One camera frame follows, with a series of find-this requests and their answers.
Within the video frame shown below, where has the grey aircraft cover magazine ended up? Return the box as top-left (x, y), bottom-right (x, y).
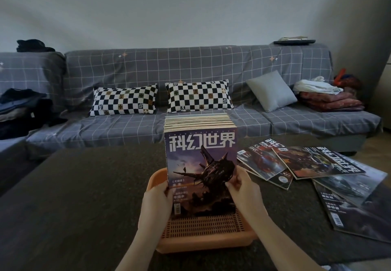
top-left (311, 157), bottom-right (388, 207)

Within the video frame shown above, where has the person's left hand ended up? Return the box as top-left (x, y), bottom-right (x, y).
top-left (137, 181), bottom-right (177, 238)

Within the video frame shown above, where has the dark landscape cover magazine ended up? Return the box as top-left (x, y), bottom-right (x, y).
top-left (313, 182), bottom-right (391, 244)

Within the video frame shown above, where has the black white checkered pillow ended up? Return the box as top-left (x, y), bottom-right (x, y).
top-left (165, 79), bottom-right (234, 114)
top-left (89, 83), bottom-right (159, 117)

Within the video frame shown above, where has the red vehicle cover magazine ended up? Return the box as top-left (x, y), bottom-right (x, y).
top-left (237, 138), bottom-right (288, 181)

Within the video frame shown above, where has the plain grey cushion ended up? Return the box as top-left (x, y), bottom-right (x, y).
top-left (246, 70), bottom-right (299, 113)

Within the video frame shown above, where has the white folded cloth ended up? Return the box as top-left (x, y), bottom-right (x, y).
top-left (292, 76), bottom-right (344, 95)

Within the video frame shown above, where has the round emblem cover magazine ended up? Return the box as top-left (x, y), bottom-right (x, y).
top-left (244, 170), bottom-right (294, 191)

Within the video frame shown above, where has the purple spaceship cover magazine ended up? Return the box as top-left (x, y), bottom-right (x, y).
top-left (164, 128), bottom-right (238, 218)

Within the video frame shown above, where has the dark red folded blanket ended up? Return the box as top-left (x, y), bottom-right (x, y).
top-left (299, 91), bottom-right (366, 113)

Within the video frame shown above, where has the dark stone table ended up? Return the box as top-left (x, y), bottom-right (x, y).
top-left (0, 133), bottom-right (391, 271)

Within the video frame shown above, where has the person's right hand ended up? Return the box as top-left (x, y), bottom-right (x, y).
top-left (225, 165), bottom-right (269, 223)

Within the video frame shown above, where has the thick stack of collected magazines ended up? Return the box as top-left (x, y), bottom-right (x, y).
top-left (163, 113), bottom-right (237, 133)

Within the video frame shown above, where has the grey plaid covered sofa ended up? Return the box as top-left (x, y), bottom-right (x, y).
top-left (0, 43), bottom-right (384, 195)

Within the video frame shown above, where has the orange red fabric item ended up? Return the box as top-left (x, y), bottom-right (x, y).
top-left (333, 68), bottom-right (362, 91)

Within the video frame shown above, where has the person's right forearm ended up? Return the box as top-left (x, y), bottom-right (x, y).
top-left (253, 216), bottom-right (326, 271)

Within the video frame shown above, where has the orange plastic basket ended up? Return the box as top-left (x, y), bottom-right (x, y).
top-left (146, 167), bottom-right (257, 254)

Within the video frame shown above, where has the brown robot cover magazine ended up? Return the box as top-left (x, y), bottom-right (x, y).
top-left (272, 146), bottom-right (366, 180)

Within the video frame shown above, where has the black flat tray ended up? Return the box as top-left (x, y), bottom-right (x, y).
top-left (272, 36), bottom-right (316, 46)

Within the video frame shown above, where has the heap of dark clothes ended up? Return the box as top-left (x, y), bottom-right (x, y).
top-left (0, 88), bottom-right (68, 141)

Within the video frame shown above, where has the person's left forearm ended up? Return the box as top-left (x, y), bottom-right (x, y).
top-left (116, 229), bottom-right (165, 271)

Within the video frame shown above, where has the small black garment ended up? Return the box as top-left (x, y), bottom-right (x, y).
top-left (16, 39), bottom-right (56, 53)

